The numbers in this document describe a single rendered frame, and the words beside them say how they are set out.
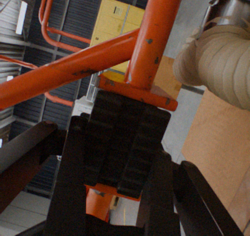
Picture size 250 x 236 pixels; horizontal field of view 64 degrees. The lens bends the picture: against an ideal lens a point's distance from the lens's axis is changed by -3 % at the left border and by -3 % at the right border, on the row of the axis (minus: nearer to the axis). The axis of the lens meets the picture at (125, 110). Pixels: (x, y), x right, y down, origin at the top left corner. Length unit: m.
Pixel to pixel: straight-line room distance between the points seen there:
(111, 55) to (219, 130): 0.18
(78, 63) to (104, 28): 7.37
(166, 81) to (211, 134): 1.38
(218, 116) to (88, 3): 10.97
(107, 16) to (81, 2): 3.80
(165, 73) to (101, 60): 1.50
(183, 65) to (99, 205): 0.15
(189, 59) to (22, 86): 0.15
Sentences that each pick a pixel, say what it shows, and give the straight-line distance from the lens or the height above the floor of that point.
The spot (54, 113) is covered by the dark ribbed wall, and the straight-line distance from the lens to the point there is 11.62.
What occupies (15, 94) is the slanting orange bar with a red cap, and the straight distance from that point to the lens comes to 0.19.
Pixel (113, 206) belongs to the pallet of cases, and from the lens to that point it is 7.52.
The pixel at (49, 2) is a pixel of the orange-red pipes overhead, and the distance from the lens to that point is 8.40.
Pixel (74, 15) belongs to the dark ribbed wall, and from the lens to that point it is 11.20.
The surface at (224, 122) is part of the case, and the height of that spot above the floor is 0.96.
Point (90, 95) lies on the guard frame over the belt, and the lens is 7.57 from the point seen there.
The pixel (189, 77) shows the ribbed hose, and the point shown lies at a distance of 0.21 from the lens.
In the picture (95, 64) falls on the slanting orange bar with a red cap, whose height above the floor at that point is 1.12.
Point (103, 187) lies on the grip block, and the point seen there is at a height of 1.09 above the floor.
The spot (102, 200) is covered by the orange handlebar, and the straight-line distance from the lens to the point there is 0.19.
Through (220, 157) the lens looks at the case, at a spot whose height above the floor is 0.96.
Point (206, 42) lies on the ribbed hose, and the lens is 0.17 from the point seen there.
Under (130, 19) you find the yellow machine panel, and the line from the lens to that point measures 7.56.
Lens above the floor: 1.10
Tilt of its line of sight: 4 degrees down
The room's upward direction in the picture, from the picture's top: 73 degrees counter-clockwise
